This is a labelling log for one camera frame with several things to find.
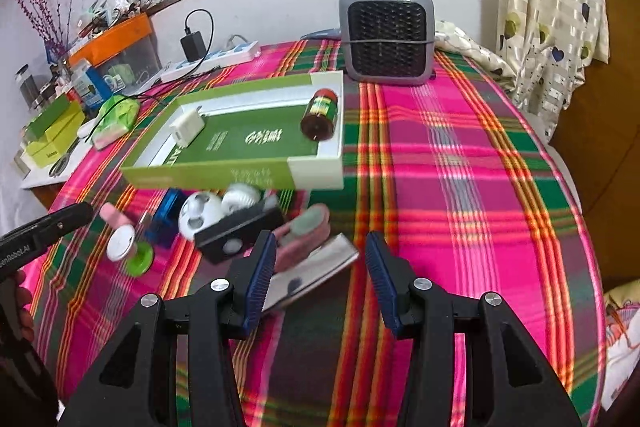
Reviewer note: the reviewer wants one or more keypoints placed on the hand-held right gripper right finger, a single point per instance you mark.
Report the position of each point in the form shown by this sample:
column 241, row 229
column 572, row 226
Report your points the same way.
column 377, row 277

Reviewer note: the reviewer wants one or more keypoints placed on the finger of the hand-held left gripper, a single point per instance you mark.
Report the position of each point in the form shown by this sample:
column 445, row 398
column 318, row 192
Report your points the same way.
column 65, row 216

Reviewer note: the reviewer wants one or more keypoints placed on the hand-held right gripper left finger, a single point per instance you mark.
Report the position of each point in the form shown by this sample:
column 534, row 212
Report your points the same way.
column 260, row 277

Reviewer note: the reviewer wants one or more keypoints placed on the pink and white plastic item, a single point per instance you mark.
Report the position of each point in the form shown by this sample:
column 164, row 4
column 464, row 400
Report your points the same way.
column 120, row 244

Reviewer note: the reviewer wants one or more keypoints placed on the green and white cardboard box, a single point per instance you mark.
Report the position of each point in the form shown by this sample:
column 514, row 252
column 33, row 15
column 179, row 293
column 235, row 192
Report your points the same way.
column 240, row 142

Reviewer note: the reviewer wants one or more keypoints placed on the person's left hand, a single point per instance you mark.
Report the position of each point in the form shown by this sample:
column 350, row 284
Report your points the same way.
column 24, row 307

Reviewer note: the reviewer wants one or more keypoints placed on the white side table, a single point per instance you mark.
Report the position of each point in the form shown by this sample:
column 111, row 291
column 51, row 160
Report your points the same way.
column 40, row 179

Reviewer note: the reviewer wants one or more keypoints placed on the grey scissors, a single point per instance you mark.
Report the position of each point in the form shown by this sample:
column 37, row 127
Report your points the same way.
column 60, row 167

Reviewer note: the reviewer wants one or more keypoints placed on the black rectangular device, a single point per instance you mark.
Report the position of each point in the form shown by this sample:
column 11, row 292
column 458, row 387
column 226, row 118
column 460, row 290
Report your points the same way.
column 235, row 232

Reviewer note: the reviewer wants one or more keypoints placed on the lime green cardboard box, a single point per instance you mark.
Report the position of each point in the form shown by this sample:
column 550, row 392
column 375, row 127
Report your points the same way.
column 42, row 152

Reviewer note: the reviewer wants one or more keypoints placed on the white ribbed ball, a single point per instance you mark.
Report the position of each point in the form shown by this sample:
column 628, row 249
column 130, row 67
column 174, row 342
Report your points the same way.
column 242, row 196

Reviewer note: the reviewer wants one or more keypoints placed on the green round plastic item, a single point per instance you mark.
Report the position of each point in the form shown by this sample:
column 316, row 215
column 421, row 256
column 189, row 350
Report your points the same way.
column 138, row 261

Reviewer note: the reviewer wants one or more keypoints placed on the dark green cardboard box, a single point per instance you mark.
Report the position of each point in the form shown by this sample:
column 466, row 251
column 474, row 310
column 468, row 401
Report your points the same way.
column 52, row 119

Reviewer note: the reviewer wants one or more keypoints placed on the blue metal block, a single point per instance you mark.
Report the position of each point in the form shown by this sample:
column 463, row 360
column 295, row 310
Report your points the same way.
column 165, row 217

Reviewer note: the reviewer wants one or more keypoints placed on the pink plaid blanket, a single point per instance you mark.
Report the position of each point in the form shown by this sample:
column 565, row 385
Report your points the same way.
column 450, row 207

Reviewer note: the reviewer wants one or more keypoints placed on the green tissue pack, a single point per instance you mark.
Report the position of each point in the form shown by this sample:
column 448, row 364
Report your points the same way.
column 117, row 117

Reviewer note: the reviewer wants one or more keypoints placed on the blue carton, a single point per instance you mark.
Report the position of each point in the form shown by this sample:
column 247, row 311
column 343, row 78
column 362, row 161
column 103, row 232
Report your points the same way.
column 90, row 87

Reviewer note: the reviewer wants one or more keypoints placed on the dark glass jar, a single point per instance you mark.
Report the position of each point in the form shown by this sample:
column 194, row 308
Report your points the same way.
column 27, row 84

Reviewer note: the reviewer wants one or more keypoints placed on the white charger plug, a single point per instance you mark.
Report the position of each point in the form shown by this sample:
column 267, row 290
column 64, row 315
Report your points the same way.
column 186, row 129

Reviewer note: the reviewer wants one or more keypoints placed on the brown medicine bottle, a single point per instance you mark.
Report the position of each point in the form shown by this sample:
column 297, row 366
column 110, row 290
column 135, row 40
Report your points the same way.
column 320, row 114

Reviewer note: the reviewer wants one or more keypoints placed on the orange-lid clear storage box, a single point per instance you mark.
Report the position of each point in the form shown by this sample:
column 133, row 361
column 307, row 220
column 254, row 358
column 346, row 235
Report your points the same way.
column 120, row 38

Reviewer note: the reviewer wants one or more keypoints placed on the windowsill clutter pile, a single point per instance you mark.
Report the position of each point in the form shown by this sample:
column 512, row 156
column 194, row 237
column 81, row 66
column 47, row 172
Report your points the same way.
column 110, row 14

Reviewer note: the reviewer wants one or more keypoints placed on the black power adapter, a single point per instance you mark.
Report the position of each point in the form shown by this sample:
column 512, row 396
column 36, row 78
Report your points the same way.
column 192, row 47

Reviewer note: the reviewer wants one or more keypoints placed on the white power strip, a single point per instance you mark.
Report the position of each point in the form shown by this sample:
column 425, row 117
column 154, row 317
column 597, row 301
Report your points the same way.
column 220, row 56

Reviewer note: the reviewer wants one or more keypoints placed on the grey fan heater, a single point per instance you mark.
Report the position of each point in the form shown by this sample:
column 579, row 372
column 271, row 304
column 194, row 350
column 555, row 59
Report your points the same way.
column 385, row 32

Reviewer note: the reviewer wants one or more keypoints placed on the grey plastic tool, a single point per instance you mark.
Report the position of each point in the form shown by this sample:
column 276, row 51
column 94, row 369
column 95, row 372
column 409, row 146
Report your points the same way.
column 322, row 33

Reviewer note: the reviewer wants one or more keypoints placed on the floral pillow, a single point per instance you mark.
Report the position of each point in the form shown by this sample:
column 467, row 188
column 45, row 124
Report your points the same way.
column 622, row 342

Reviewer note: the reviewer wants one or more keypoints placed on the brown wooden furniture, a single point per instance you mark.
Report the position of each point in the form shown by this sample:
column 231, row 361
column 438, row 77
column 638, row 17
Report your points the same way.
column 610, row 132

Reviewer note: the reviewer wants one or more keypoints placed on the patterned cream curtain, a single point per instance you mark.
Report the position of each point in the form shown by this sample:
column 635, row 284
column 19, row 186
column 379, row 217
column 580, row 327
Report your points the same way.
column 545, row 7

